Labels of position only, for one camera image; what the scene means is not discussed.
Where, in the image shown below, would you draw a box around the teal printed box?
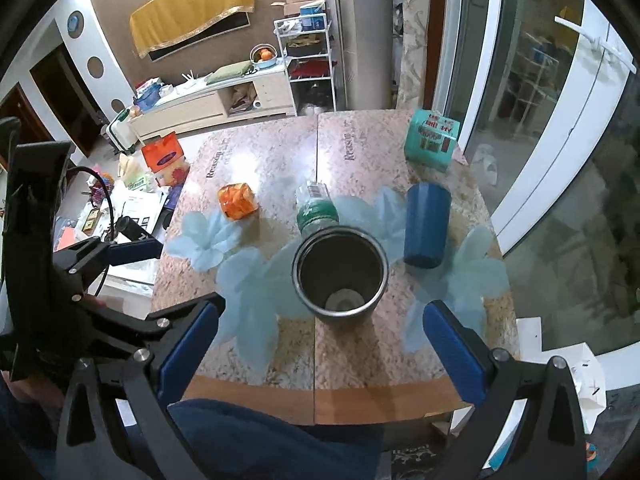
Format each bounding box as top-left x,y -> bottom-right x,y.
403,108 -> 462,173

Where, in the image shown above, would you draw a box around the orange snack packet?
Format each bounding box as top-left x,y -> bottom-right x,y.
217,183 -> 259,221

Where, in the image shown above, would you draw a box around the white low cabinet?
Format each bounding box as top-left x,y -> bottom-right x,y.
127,65 -> 297,142

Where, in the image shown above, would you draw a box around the pile of papers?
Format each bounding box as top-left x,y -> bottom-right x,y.
55,152 -> 191,301

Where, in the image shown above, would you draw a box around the wall television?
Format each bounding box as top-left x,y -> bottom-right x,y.
148,11 -> 252,62

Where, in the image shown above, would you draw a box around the white slippers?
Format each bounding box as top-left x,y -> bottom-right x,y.
472,144 -> 500,185

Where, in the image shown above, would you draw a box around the cardboard box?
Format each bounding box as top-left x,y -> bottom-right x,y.
271,0 -> 327,17

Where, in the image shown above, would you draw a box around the blue box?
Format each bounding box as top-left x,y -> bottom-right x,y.
299,2 -> 327,31

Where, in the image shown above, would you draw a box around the blue plastic cup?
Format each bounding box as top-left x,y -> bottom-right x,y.
403,182 -> 453,269

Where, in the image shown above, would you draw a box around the black cylindrical object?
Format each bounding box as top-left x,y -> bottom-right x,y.
115,216 -> 152,242

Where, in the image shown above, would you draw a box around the white and green suitcase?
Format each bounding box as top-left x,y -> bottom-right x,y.
102,110 -> 138,156

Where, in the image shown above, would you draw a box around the patterned curtain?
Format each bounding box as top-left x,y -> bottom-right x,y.
400,0 -> 433,109

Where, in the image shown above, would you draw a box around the person's blue trouser leg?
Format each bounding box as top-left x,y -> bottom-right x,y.
167,399 -> 386,480

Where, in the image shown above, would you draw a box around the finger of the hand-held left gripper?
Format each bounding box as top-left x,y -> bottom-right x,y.
52,237 -> 164,295
92,292 -> 227,350

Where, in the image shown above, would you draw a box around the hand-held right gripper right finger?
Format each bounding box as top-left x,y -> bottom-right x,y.
424,300 -> 587,480

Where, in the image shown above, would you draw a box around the bowl of fruit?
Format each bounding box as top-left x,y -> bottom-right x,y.
250,45 -> 279,70

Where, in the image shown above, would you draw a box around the glass sliding door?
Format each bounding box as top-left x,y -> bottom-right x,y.
431,0 -> 640,361

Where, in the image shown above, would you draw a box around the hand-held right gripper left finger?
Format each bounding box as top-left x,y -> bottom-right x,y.
55,305 -> 221,480

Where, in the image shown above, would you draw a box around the yellow cloth cover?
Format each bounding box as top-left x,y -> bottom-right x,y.
129,0 -> 255,59

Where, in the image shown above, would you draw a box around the black cable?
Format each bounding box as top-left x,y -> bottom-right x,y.
67,166 -> 118,306

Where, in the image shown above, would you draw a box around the person's left forearm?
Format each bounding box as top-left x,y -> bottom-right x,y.
0,367 -> 68,411

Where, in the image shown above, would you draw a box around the clear bottle with green label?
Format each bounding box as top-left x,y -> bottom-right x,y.
295,180 -> 341,236

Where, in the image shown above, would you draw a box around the orange plastic bag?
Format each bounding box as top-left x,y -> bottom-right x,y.
141,131 -> 190,187

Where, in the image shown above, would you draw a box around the white metal shelf rack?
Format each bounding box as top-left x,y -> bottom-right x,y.
273,12 -> 337,115

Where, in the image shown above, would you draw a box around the green cushion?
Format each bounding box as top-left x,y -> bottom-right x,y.
206,61 -> 255,85

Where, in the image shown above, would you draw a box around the stainless steel cup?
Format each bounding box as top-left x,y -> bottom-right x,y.
292,226 -> 390,328

